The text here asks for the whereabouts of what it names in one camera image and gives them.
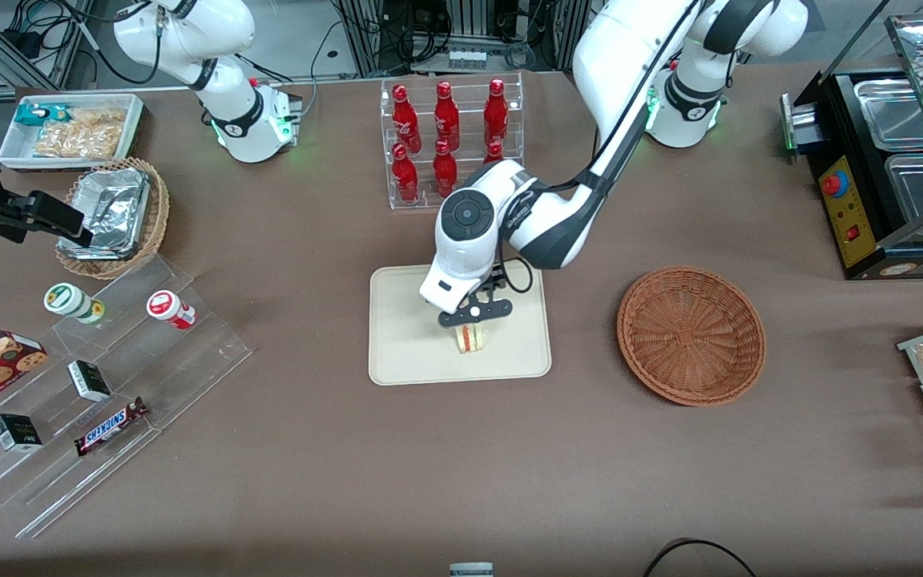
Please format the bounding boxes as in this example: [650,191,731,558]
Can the clear acrylic bottle rack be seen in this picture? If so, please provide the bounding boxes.
[380,71,525,212]

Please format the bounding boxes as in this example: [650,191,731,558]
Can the grey box green light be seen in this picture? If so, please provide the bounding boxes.
[780,92,824,155]

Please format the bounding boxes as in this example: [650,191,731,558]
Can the red lidded white jar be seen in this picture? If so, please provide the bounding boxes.
[147,290,197,331]

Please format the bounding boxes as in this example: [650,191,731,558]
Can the cream rectangular plastic tray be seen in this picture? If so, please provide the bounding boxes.
[369,265,552,386]

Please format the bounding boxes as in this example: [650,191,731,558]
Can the brown wicker basket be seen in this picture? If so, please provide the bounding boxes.
[617,266,767,406]

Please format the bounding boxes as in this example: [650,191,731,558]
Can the clear bag of chips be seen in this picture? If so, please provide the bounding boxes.
[33,108,127,159]

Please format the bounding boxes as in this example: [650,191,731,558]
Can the clear acrylic stepped shelf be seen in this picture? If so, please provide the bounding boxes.
[0,252,254,539]

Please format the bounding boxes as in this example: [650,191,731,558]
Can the black box Face print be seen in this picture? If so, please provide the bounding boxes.
[0,414,43,453]

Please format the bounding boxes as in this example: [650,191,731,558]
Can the triangle sandwich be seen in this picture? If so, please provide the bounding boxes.
[452,323,489,355]

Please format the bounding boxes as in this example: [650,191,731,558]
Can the black food warmer cabinet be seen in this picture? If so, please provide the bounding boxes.
[800,0,923,281]

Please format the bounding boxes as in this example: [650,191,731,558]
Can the black floor cable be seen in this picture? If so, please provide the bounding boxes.
[642,538,759,577]

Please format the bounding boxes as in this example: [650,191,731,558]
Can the stacked aluminium foil trays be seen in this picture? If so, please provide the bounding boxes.
[58,167,151,262]

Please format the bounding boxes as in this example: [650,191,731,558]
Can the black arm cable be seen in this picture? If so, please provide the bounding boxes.
[497,0,707,294]

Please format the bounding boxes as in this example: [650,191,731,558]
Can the Snickers chocolate bar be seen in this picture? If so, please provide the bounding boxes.
[75,397,149,457]

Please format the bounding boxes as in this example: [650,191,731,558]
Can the teal snack packet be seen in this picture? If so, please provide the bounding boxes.
[14,103,71,127]

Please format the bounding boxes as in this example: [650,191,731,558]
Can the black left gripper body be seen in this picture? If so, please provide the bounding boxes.
[461,268,512,302]

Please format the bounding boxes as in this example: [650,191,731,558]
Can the green sunflower lidded jar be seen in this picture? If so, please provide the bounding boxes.
[44,283,107,325]

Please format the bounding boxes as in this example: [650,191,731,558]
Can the light wicker basket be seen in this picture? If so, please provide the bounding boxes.
[55,157,171,280]

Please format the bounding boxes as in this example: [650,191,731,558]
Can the white plastic bin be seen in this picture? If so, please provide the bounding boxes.
[0,93,145,172]

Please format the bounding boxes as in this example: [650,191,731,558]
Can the black box white label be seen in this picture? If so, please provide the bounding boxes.
[67,360,113,403]

